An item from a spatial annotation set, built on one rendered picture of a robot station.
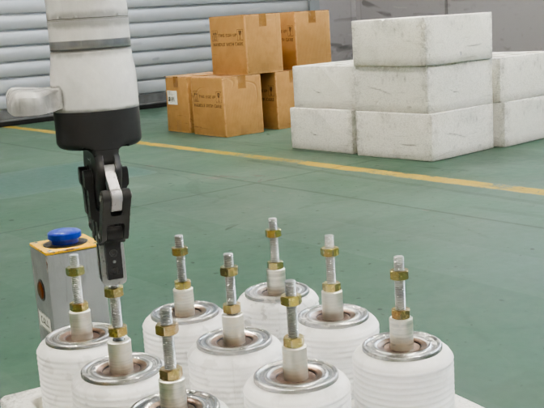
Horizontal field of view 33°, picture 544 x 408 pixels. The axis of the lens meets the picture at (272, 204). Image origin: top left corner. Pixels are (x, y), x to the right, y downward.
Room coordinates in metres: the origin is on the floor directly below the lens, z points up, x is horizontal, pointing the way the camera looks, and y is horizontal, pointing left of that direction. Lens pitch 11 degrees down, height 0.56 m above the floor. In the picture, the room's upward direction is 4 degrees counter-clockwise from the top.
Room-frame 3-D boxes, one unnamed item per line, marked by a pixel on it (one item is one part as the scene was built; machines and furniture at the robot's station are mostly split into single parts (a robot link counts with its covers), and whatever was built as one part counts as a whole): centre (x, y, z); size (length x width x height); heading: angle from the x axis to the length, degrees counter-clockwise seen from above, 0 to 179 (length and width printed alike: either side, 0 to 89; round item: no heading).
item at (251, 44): (4.93, 0.08, 0.45); 0.30 x 0.24 x 0.30; 39
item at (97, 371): (0.83, 0.15, 0.25); 0.08 x 0.08 x 0.01
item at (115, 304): (0.83, 0.15, 0.31); 0.01 x 0.01 x 0.08
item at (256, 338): (0.88, 0.05, 0.25); 0.08 x 0.08 x 0.01
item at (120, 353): (0.83, 0.15, 0.26); 0.02 x 0.02 x 0.03
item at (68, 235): (1.10, 0.25, 0.32); 0.04 x 0.04 x 0.02
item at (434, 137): (3.74, -0.64, 0.09); 0.39 x 0.39 x 0.18; 41
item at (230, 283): (0.88, 0.05, 0.30); 0.01 x 0.01 x 0.08
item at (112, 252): (0.81, 0.14, 0.37); 0.03 x 0.01 x 0.05; 19
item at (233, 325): (0.88, 0.05, 0.26); 0.02 x 0.02 x 0.03
